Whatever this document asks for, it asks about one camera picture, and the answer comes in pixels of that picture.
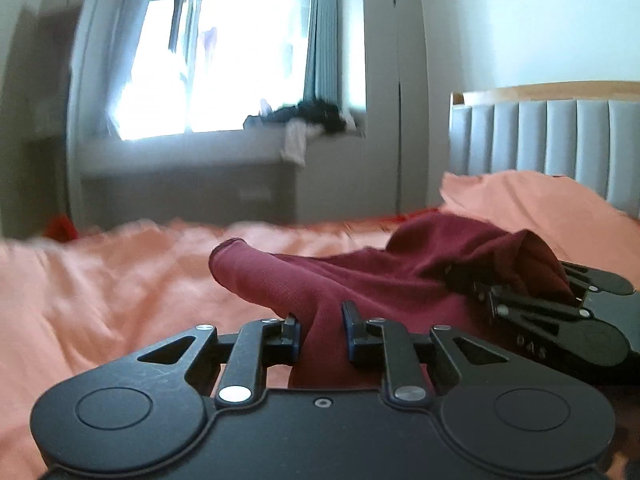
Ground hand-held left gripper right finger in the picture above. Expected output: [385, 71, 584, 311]
[341, 301, 511, 406]

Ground teal curtain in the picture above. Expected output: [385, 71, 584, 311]
[302, 0, 346, 106]

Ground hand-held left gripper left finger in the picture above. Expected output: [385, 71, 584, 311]
[136, 312, 302, 408]

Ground bright window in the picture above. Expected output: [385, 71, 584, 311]
[107, 0, 321, 141]

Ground red cloth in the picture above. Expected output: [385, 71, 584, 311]
[44, 214, 80, 242]

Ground maroon small garment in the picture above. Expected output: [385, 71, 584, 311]
[208, 212, 581, 391]

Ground grey wardrobe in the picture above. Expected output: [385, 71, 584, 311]
[362, 0, 431, 211]

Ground grey window seat cabinet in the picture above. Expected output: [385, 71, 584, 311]
[80, 125, 371, 226]

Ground hanging purple garment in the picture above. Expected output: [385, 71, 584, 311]
[200, 27, 221, 61]

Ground white hanging cloth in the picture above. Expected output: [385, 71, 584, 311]
[281, 120, 323, 167]

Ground pile of dark clothes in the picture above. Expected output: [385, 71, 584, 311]
[244, 99, 366, 137]

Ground grey padded headboard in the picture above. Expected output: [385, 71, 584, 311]
[449, 81, 640, 221]

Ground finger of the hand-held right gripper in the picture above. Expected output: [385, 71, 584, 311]
[444, 266, 593, 322]
[556, 260, 603, 293]

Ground orange bed blanket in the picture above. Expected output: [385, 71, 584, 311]
[0, 170, 640, 480]

